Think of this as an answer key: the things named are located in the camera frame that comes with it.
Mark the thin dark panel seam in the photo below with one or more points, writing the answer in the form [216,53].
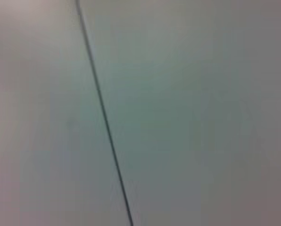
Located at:
[106,122]

